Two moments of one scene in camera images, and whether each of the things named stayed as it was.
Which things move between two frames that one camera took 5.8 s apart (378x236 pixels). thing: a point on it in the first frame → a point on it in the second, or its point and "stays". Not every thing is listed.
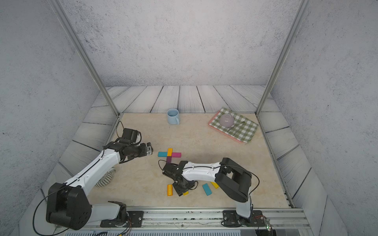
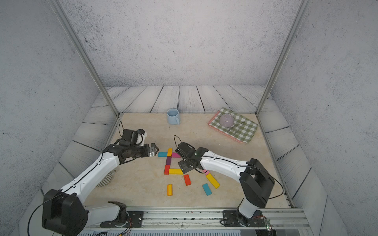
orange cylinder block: [170, 190] stays
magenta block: [176, 155] stays
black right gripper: [181, 191] → [182, 165]
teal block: [206, 189] stays
